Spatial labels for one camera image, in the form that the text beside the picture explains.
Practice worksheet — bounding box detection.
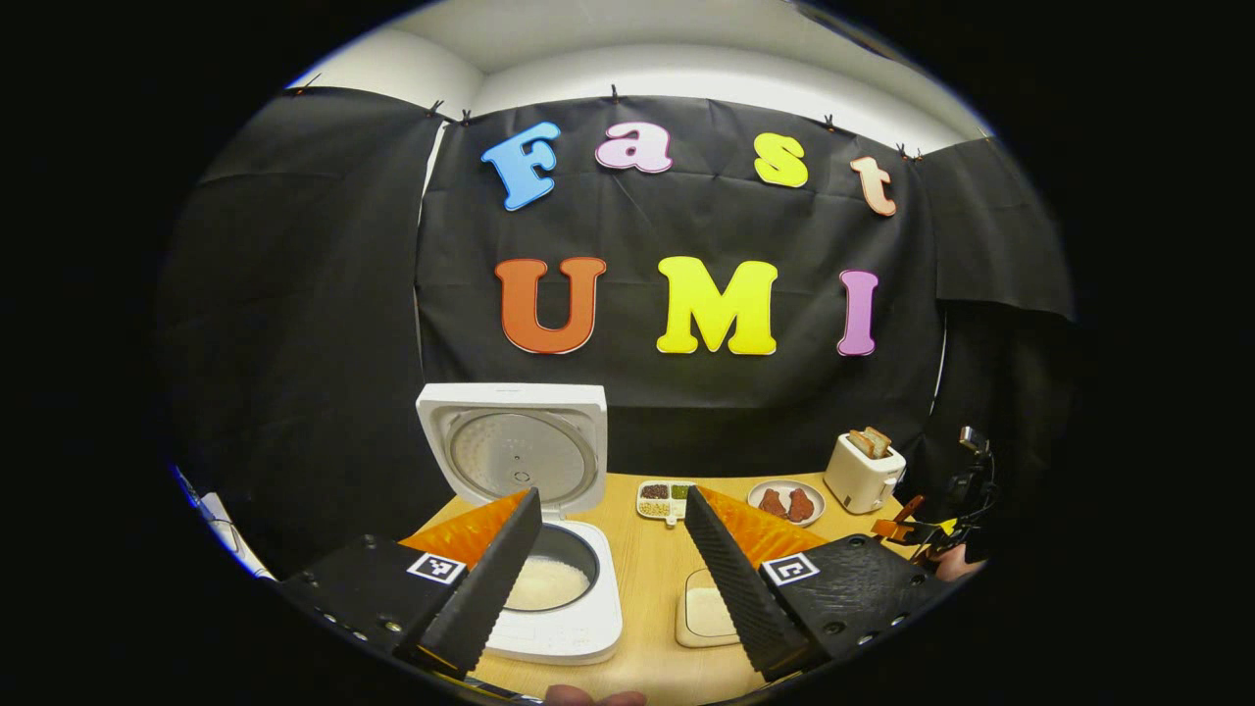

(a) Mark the round white plate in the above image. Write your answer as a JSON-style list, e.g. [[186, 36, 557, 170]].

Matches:
[[747, 479, 827, 528]]

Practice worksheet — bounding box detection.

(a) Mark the white divided grain dish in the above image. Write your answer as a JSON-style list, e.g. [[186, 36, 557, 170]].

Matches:
[[635, 480, 697, 528]]

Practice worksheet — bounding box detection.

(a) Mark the cream square rice tray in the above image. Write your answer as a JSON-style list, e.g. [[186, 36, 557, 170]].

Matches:
[[675, 569, 746, 648]]

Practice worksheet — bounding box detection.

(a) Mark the white rice cooker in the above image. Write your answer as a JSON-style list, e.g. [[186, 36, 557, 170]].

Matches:
[[416, 382, 625, 666]]

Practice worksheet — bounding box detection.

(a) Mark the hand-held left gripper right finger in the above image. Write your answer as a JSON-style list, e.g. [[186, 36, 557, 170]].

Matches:
[[682, 485, 957, 685]]

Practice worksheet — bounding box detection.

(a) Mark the white rice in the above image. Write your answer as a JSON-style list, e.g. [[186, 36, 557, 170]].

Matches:
[[505, 556, 591, 611]]

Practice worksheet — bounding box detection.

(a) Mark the white toaster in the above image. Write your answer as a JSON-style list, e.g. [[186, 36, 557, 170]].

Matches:
[[824, 433, 907, 515]]

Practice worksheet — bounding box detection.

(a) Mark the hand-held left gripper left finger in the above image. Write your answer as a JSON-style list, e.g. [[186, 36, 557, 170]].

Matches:
[[279, 488, 546, 680]]

